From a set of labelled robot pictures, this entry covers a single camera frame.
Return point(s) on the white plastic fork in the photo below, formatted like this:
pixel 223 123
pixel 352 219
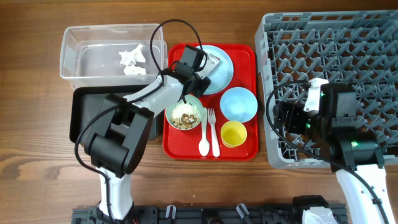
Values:
pixel 214 140

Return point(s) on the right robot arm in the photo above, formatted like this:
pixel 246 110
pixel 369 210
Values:
pixel 329 119

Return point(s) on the clear plastic bin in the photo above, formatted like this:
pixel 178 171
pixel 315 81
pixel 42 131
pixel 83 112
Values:
pixel 90 54

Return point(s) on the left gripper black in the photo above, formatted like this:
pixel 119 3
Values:
pixel 198 91

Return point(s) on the black tray bin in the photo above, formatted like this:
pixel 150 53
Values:
pixel 87 101

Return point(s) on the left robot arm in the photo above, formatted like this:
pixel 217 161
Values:
pixel 114 160

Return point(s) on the rice and food leftovers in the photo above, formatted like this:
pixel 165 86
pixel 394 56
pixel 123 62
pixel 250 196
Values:
pixel 185 116

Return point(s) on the grey dishwasher rack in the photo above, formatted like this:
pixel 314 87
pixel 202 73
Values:
pixel 351 47

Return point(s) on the white plastic spoon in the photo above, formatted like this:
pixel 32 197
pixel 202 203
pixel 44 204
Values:
pixel 204 145

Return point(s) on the yellow plastic cup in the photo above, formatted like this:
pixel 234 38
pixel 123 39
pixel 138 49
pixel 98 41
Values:
pixel 233 134

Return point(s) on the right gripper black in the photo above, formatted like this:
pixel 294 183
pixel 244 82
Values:
pixel 290 109

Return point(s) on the green bowl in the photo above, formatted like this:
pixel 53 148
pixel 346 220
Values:
pixel 188 99

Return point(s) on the light blue plate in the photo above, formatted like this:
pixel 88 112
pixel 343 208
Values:
pixel 222 75

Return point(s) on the light blue bowl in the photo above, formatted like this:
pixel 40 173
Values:
pixel 238 104

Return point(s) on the red plastic tray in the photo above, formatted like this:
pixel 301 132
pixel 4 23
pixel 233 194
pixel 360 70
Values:
pixel 183 145

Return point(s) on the white tissue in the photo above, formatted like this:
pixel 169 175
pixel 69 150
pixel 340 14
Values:
pixel 130 59

